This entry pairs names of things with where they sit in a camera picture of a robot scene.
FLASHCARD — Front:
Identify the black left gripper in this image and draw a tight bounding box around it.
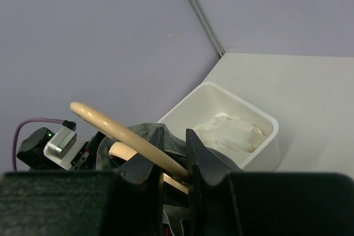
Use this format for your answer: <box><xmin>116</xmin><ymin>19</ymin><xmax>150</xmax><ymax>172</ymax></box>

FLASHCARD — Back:
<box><xmin>1</xmin><ymin>132</ymin><xmax>163</xmax><ymax>235</ymax></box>

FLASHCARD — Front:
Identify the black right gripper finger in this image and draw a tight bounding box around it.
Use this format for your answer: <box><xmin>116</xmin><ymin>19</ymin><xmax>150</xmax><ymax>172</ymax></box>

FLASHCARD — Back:
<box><xmin>186</xmin><ymin>129</ymin><xmax>353</xmax><ymax>235</ymax></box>

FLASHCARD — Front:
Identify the grey pleated skirt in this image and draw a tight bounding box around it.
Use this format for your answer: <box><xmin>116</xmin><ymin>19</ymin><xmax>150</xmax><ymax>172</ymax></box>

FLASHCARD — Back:
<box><xmin>96</xmin><ymin>124</ymin><xmax>243</xmax><ymax>235</ymax></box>

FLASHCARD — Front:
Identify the white skirt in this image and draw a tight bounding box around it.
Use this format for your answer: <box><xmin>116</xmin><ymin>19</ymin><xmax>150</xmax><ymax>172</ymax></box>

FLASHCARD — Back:
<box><xmin>193</xmin><ymin>113</ymin><xmax>267</xmax><ymax>153</ymax></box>

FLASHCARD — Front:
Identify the beige wooden hanger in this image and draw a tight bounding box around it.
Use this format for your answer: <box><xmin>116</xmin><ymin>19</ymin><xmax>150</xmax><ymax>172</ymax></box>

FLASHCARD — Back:
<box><xmin>70</xmin><ymin>102</ymin><xmax>188</xmax><ymax>194</ymax></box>

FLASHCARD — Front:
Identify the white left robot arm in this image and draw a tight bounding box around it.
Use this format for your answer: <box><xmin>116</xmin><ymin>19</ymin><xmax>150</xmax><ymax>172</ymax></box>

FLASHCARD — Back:
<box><xmin>17</xmin><ymin>127</ymin><xmax>105</xmax><ymax>171</ymax></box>

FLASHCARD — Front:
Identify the white plastic basket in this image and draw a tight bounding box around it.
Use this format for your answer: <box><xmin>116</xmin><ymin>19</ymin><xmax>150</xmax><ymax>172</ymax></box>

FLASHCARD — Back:
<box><xmin>158</xmin><ymin>82</ymin><xmax>281</xmax><ymax>171</ymax></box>

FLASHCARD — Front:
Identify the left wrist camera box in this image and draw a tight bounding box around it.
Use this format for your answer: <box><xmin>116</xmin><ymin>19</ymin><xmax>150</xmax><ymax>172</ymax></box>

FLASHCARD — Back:
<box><xmin>43</xmin><ymin>120</ymin><xmax>87</xmax><ymax>171</ymax></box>

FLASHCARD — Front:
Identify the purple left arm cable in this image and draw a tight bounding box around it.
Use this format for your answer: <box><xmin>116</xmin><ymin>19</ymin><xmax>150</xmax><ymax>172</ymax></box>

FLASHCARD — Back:
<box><xmin>12</xmin><ymin>117</ymin><xmax>66</xmax><ymax>172</ymax></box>

